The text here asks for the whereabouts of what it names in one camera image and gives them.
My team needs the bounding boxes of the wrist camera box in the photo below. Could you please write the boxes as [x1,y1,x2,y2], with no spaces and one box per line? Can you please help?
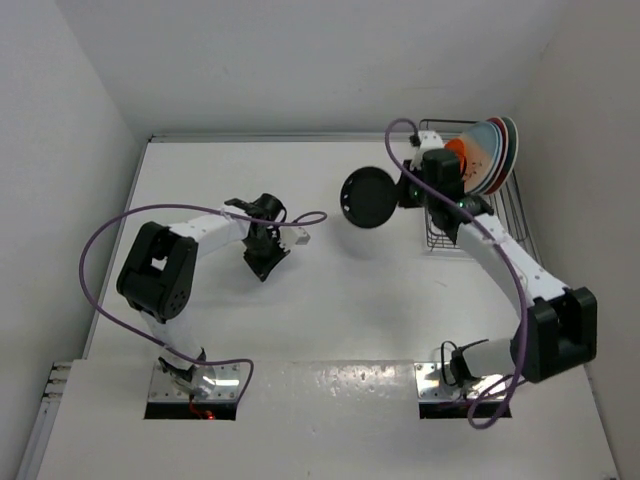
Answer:
[409,130,444,163]
[281,227,310,249]

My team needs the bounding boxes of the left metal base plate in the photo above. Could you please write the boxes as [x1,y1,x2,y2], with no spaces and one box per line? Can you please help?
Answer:
[147,363,241,404]

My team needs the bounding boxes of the wire dish rack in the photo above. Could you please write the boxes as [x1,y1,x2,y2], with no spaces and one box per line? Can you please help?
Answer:
[425,121,529,256]

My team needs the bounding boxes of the orange plate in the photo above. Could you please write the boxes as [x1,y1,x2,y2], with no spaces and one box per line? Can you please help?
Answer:
[444,138,468,176]

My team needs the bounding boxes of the red teal floral plate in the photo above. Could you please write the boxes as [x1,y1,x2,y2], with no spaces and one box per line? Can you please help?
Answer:
[484,117,509,195]
[489,116,519,194]

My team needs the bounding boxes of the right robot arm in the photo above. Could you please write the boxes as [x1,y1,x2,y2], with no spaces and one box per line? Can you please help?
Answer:
[399,148,598,386]

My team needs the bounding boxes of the black plate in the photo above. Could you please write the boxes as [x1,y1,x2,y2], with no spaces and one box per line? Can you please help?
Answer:
[340,166,398,229]

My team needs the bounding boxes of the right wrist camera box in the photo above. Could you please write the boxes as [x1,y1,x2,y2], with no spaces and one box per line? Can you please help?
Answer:
[409,130,444,163]

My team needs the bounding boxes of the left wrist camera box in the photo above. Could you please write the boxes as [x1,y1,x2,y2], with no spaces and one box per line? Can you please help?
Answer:
[281,227,310,249]

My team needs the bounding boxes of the metal base plate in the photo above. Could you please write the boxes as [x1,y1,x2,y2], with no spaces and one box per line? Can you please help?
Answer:
[415,360,508,402]
[147,363,241,404]

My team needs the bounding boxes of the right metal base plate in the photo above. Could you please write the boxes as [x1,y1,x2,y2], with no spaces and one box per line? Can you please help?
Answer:
[415,360,508,402]

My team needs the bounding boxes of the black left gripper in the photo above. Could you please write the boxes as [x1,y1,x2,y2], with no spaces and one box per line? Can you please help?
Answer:
[242,230,289,281]

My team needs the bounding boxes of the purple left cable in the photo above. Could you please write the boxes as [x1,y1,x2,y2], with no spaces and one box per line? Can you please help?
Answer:
[79,203,329,401]

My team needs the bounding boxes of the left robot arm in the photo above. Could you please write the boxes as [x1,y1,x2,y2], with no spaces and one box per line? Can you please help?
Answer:
[116,193,290,397]

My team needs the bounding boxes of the beige blue leaf plate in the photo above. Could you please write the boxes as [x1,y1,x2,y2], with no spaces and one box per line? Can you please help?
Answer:
[456,121,503,194]

